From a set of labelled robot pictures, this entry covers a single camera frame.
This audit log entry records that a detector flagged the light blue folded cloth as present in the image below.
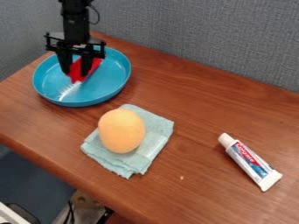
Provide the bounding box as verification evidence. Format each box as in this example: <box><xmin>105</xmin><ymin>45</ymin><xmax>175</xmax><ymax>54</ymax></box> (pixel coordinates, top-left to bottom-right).
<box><xmin>80</xmin><ymin>104</ymin><xmax>173</xmax><ymax>179</ymax></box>

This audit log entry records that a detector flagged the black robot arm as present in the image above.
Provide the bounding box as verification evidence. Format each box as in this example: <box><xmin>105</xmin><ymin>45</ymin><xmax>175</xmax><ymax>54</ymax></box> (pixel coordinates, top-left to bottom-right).
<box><xmin>44</xmin><ymin>0</ymin><xmax>107</xmax><ymax>82</ymax></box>

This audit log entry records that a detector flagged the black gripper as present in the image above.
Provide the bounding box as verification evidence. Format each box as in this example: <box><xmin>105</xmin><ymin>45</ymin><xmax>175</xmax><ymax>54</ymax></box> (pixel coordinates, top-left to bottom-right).
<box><xmin>44</xmin><ymin>17</ymin><xmax>107</xmax><ymax>77</ymax></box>

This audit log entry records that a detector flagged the white toothpaste tube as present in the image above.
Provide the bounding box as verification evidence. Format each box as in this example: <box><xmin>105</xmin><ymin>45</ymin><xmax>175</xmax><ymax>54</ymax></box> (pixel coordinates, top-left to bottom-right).
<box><xmin>219</xmin><ymin>133</ymin><xmax>283</xmax><ymax>192</ymax></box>

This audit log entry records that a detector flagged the red block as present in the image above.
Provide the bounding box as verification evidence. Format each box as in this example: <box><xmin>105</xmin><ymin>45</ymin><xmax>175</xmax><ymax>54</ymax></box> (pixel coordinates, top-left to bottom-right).
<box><xmin>67</xmin><ymin>58</ymin><xmax>103</xmax><ymax>83</ymax></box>

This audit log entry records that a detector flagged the orange mango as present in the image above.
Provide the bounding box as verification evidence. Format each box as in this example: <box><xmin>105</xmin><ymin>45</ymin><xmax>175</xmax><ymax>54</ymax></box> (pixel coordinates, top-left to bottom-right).
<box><xmin>97</xmin><ymin>108</ymin><xmax>145</xmax><ymax>154</ymax></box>

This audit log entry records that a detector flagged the tan table leg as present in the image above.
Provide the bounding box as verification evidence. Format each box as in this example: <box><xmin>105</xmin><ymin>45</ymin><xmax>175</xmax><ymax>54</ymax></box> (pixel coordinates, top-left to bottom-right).
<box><xmin>50</xmin><ymin>190</ymin><xmax>112</xmax><ymax>224</ymax></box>

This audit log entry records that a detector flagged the blue plate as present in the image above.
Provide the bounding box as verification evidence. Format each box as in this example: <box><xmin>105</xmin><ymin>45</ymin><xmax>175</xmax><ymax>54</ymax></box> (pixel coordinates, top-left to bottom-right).
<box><xmin>32</xmin><ymin>47</ymin><xmax>131</xmax><ymax>107</ymax></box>

